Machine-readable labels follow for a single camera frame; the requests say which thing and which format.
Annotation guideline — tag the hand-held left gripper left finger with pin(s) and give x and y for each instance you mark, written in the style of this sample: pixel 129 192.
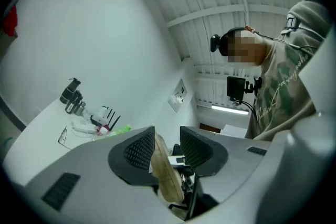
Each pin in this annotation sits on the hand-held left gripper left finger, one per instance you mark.
pixel 131 154

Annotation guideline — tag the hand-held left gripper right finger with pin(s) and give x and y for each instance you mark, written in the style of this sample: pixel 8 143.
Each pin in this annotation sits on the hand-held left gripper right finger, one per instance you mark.
pixel 202 154

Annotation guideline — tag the tan glasses case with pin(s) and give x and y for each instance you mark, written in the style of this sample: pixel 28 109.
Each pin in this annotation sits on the tan glasses case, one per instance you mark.
pixel 165 173

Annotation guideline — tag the small white device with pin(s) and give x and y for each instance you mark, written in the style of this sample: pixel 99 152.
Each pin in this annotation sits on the small white device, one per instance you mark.
pixel 176 160

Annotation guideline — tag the pink and white small object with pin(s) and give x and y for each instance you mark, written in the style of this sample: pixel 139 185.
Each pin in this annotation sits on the pink and white small object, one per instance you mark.
pixel 103 130

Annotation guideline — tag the white router with black antennas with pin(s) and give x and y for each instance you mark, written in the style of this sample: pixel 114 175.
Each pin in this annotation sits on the white router with black antennas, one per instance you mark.
pixel 101 114

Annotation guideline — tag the narrow ceiling light tube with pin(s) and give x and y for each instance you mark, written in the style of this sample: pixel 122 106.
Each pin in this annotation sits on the narrow ceiling light tube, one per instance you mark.
pixel 230 110

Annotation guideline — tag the small silver bottle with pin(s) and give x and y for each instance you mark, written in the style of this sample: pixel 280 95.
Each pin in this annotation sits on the small silver bottle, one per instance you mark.
pixel 81 108

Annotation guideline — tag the black-framed eyeglasses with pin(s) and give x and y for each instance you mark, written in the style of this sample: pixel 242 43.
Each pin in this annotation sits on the black-framed eyeglasses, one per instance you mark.
pixel 63 136

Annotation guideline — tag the small black monitor screen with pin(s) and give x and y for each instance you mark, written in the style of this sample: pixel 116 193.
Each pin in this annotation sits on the small black monitor screen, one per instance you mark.
pixel 235 88

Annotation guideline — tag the tall black drink bottle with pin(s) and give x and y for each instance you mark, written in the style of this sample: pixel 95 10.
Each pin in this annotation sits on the tall black drink bottle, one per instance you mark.
pixel 68 91

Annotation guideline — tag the person's torso in beige hoodie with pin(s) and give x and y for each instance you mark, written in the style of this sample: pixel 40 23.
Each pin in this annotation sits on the person's torso in beige hoodie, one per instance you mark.
pixel 281 91

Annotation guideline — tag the person's head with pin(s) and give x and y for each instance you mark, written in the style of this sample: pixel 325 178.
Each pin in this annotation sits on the person's head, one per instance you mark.
pixel 246 47

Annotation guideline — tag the red cloth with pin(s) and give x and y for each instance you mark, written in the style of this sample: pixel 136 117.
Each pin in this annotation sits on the red cloth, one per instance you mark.
pixel 10 21

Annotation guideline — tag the white wall socket panel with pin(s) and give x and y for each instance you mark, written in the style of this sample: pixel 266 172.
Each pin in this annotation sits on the white wall socket panel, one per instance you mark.
pixel 177 95

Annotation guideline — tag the black head-mounted camera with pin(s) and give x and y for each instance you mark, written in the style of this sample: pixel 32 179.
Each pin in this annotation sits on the black head-mounted camera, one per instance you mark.
pixel 215 43

